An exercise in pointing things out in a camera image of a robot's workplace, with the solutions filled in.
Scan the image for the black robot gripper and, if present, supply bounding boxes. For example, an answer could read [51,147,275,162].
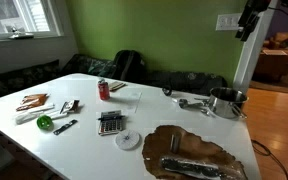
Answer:
[235,0,272,43]

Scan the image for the silver metal pot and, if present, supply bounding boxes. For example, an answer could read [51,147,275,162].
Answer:
[203,86,249,120]

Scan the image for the brown cardboard box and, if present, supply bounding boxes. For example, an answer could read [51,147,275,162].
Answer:
[252,49,288,83]

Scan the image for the brown sofa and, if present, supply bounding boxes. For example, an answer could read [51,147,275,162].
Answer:
[263,31,288,51]

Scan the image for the dark patterned bench cushion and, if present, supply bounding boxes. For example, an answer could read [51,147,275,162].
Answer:
[61,53,228,97]
[0,59,61,103]

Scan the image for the silver metal can opener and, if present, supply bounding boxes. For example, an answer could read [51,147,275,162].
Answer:
[171,97,212,117]

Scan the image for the small black round object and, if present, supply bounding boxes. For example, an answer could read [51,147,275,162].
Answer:
[161,86,173,97]

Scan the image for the dark backpack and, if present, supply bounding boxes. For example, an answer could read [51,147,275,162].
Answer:
[111,49,148,84]

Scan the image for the brown wooden slab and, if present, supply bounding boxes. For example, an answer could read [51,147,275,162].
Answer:
[141,124,249,180]

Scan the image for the small metal cylinder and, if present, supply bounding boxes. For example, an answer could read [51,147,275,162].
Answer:
[169,132,182,154]

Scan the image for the white paper sheet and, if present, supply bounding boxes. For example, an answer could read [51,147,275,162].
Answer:
[109,87,143,115]

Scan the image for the brown wallet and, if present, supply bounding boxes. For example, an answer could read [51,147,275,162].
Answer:
[107,80,127,92]

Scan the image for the red soda can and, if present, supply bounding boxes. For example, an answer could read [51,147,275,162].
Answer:
[97,78,111,101]

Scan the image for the white round disc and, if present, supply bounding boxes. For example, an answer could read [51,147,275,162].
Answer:
[114,129,141,151]

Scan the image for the grey desk calculator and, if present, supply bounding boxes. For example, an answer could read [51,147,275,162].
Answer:
[97,109,125,137]

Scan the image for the silver snack wrapper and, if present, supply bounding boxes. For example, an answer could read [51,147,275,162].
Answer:
[59,99,81,115]

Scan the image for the black flat metal strip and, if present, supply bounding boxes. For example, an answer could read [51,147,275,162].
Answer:
[52,119,79,136]

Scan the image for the green round lid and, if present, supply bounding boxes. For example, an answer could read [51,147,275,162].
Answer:
[36,114,54,131]

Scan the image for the brown wooden pieces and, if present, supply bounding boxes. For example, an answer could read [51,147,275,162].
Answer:
[15,93,50,112]

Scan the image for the white framed window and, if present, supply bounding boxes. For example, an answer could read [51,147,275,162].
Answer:
[0,0,64,42]

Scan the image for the small ornament on windowsill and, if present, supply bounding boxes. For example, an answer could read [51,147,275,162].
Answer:
[8,26,35,41]

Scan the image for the white long package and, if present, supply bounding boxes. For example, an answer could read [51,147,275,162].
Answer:
[15,103,69,126]

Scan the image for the white light switch plate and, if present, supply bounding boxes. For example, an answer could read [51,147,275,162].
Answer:
[215,12,243,32]

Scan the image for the white door frame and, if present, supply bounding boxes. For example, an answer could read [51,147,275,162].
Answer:
[232,0,280,94]

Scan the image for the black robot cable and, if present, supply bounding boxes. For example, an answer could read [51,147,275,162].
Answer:
[267,4,288,24]

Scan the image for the black floor cable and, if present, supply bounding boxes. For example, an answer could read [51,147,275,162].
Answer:
[251,139,288,180]

